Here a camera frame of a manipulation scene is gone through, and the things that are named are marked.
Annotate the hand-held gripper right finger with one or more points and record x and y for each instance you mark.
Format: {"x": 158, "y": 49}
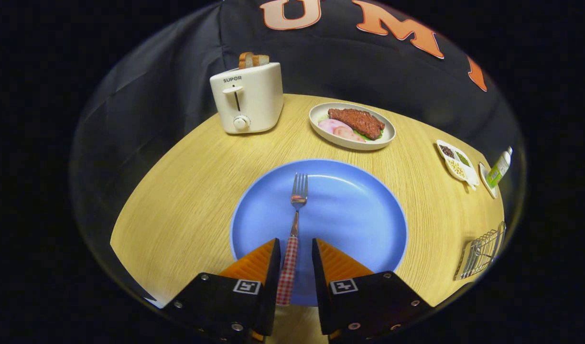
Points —
{"x": 321, "y": 286}

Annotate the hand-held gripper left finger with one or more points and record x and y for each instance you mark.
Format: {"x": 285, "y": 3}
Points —
{"x": 272, "y": 286}

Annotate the blue plate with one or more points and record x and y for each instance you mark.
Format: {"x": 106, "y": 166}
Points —
{"x": 350, "y": 215}

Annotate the pink ham slice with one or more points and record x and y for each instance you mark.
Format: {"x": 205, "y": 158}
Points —
{"x": 330, "y": 125}
{"x": 347, "y": 134}

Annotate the beige plate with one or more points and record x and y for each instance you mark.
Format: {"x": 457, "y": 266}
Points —
{"x": 321, "y": 131}

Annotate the green lettuce leaf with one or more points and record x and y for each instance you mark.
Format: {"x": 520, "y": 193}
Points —
{"x": 367, "y": 137}

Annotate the brown grilled meat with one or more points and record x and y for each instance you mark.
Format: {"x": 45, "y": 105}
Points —
{"x": 357, "y": 122}

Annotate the pile of yellow beans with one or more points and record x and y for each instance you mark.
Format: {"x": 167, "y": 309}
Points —
{"x": 456, "y": 168}

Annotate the pile of brown beans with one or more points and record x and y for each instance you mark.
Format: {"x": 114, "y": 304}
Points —
{"x": 447, "y": 151}

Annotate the white divided dish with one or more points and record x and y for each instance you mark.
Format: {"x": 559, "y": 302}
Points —
{"x": 470, "y": 177}

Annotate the white toaster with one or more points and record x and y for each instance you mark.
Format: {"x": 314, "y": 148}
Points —
{"x": 259, "y": 100}

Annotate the pile of green beans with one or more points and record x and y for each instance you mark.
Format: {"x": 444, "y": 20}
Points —
{"x": 463, "y": 158}

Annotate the white coaster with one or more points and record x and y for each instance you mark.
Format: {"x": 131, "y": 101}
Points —
{"x": 486, "y": 184}

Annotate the green silver bottle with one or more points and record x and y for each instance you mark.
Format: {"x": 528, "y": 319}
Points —
{"x": 499, "y": 169}

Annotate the toast bread slice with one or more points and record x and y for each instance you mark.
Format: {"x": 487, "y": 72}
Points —
{"x": 245, "y": 59}
{"x": 261, "y": 60}

